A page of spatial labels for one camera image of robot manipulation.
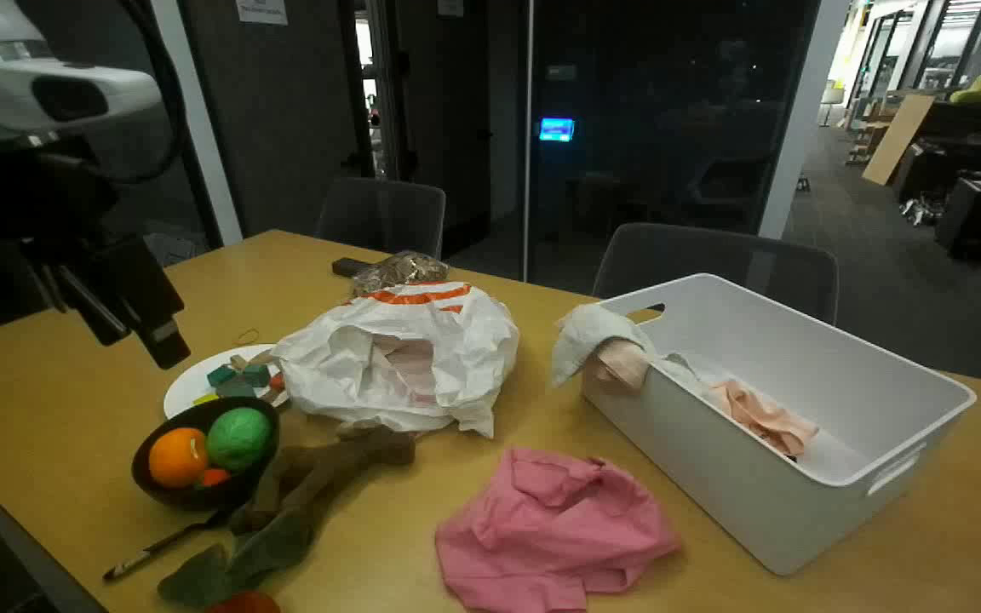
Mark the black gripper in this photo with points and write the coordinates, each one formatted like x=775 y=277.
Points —
x=14 y=225

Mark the leaning wooden board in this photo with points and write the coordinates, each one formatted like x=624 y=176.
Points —
x=895 y=137

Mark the grey office chair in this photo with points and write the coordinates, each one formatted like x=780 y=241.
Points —
x=383 y=217
x=716 y=263

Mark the brown and green plush toy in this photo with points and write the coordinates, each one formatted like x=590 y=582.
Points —
x=298 y=487

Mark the white paper sign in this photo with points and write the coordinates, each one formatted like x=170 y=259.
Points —
x=261 y=7

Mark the black plastic spoon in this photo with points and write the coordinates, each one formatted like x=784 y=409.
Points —
x=154 y=551

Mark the orange toy fruit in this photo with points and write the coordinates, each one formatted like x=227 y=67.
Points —
x=177 y=458

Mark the blue lit wall screen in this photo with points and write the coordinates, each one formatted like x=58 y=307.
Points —
x=555 y=130

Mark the white plastic bin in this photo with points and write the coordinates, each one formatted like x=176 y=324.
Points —
x=765 y=498

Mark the black bowl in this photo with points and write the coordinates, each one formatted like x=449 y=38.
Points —
x=170 y=496

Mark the yellow green seat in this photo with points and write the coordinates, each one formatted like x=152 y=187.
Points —
x=976 y=90

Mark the light pink crumpled cloth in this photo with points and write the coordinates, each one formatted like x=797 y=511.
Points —
x=765 y=418

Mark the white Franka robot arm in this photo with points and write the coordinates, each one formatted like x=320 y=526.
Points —
x=14 y=81

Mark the white round plate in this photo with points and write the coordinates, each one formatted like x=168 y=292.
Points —
x=184 y=389

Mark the pale pink cloth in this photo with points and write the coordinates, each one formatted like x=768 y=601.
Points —
x=624 y=365

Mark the clear bag of pretzels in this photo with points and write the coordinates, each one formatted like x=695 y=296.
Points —
x=402 y=269

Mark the white plastic bag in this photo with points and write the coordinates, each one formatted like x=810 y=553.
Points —
x=442 y=342

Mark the white cloth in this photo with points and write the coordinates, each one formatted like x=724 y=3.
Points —
x=584 y=330

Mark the green toy fruit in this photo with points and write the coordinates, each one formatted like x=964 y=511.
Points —
x=238 y=436

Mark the black storage box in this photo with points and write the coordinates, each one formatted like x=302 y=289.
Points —
x=976 y=213

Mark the teal wooden block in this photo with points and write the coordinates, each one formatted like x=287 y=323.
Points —
x=229 y=378

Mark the red toy strawberry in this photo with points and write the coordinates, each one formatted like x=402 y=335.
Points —
x=217 y=478

